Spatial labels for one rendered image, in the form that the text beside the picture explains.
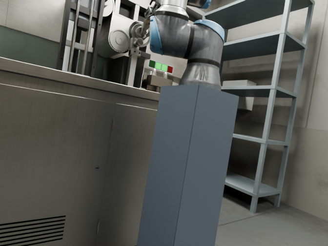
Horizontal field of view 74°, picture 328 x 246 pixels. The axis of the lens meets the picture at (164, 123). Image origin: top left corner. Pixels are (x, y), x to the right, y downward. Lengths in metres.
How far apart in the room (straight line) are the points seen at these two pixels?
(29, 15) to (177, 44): 1.03
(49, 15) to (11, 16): 0.19
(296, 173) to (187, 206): 2.30
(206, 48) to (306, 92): 2.30
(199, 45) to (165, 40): 0.11
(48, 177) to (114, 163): 0.27
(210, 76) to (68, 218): 0.81
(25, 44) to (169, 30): 0.99
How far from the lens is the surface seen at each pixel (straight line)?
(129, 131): 1.05
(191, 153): 0.67
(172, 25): 0.76
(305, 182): 2.91
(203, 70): 0.75
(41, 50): 1.55
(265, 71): 3.27
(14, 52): 1.54
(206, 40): 0.78
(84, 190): 1.04
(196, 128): 0.66
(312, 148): 2.87
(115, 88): 0.97
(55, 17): 1.60
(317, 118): 2.89
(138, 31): 1.38
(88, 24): 1.15
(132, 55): 1.30
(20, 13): 1.58
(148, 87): 1.41
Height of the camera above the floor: 0.79
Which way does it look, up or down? 2 degrees down
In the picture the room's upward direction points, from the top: 9 degrees clockwise
